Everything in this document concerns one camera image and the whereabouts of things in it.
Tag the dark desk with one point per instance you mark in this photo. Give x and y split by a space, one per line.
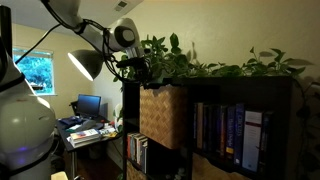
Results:
64 135

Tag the white rounded object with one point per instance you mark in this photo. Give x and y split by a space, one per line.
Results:
118 116

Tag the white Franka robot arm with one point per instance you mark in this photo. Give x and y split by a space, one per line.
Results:
23 126

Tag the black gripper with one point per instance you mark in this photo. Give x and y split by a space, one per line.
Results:
141 68

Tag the white paperback book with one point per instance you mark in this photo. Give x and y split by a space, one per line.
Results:
137 150

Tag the grey desk lamp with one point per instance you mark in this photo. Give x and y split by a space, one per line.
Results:
86 63

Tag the tan hardcover book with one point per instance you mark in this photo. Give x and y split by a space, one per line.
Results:
199 125

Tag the ceiling air vent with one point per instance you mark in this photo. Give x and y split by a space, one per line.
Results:
120 5

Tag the blue Circuits book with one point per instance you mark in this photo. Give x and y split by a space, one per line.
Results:
239 133

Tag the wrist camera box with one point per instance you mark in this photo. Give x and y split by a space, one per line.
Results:
124 63

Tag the black book white text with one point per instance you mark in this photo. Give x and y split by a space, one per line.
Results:
266 136

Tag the orange red book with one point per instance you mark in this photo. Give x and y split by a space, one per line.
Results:
128 145

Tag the black laptop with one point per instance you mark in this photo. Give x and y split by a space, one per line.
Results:
88 105

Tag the grey round stone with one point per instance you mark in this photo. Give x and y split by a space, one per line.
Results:
180 172
169 177

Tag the blue cloth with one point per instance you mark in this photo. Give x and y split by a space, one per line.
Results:
70 121

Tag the white thick book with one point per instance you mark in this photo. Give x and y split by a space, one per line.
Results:
85 142

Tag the dark brown book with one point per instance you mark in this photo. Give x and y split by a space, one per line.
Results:
223 130

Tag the blue paperback book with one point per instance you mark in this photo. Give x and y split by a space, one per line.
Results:
132 146

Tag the black hardcover book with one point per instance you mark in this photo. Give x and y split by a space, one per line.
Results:
207 126
215 128

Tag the colourful small box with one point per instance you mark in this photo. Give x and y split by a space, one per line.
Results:
109 131

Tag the grey blue book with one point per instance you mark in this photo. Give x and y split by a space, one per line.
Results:
144 155

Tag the colourful cover book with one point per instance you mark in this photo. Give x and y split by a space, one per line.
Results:
85 134

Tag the window with white frame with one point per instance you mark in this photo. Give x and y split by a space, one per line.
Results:
38 71

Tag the navy book yellow label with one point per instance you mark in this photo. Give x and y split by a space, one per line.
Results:
230 131

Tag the brown woven storage basket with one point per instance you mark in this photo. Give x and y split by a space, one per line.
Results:
135 172
210 170
161 115

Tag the green pothos plant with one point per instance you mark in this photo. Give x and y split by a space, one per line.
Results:
173 56

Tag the cream coloured object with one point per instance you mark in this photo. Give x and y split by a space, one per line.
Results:
59 176

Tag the white book red band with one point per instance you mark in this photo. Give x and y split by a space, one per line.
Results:
252 140

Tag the grey flat device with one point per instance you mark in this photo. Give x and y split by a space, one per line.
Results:
85 126

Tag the black cube bookshelf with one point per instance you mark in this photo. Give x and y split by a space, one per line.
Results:
213 87

